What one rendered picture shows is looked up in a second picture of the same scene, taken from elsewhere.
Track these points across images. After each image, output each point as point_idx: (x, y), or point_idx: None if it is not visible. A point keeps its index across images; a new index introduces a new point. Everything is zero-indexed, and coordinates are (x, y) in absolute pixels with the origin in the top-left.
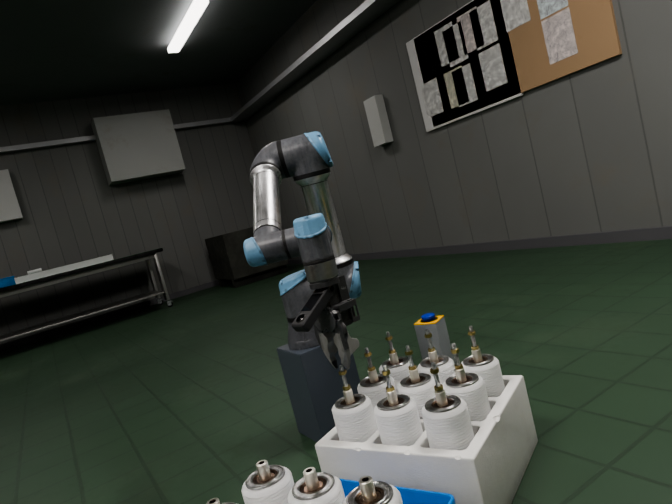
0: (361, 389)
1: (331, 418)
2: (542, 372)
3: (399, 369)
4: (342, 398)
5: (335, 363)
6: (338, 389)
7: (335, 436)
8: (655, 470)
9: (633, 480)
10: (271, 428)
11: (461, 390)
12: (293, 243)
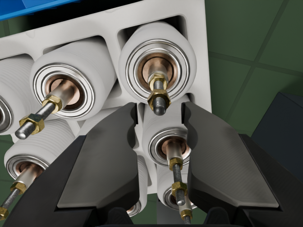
0: (179, 121)
1: (285, 120)
2: (139, 223)
3: (163, 184)
4: (184, 77)
5: (181, 111)
6: (293, 155)
7: (186, 32)
8: (2, 149)
9: (4, 137)
10: None
11: (10, 151)
12: None
